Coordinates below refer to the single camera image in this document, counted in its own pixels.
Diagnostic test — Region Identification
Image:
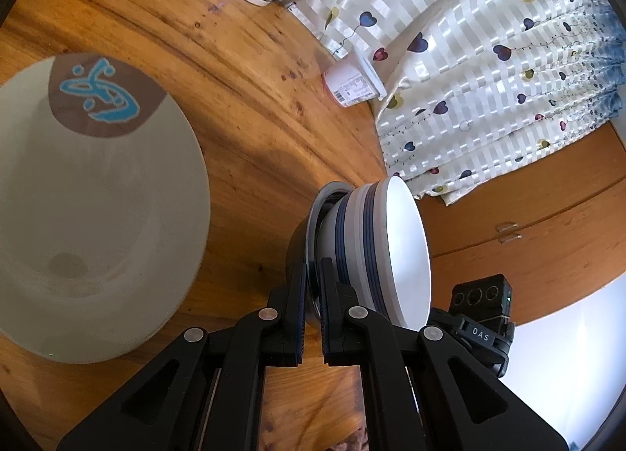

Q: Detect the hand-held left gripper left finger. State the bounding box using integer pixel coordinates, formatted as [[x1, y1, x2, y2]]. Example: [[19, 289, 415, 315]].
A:
[[56, 262, 314, 451]]

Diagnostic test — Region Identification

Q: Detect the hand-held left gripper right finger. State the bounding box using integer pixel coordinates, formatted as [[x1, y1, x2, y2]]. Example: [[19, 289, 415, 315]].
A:
[[319, 259, 570, 451]]

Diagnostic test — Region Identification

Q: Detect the stainless steel bowl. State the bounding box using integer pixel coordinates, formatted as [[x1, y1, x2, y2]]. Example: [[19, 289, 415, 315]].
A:
[[284, 181, 354, 329]]

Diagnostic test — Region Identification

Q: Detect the beige plate with blue motif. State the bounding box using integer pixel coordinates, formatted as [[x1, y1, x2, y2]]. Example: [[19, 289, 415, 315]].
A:
[[0, 54, 212, 365]]

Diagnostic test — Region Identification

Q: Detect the wooden cabinet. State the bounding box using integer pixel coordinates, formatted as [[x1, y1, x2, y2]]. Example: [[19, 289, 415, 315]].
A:
[[416, 123, 626, 329]]

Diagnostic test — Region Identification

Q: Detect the white plastic tub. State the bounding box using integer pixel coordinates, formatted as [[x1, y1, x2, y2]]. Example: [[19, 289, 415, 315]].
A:
[[321, 51, 385, 108]]

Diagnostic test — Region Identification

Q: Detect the cream curtain with hearts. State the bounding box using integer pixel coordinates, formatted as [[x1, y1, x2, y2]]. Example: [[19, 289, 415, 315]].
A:
[[286, 0, 626, 207]]

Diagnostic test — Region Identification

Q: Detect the clear cabinet handle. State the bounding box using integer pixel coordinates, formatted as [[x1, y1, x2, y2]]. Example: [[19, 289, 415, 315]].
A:
[[495, 220, 523, 243]]

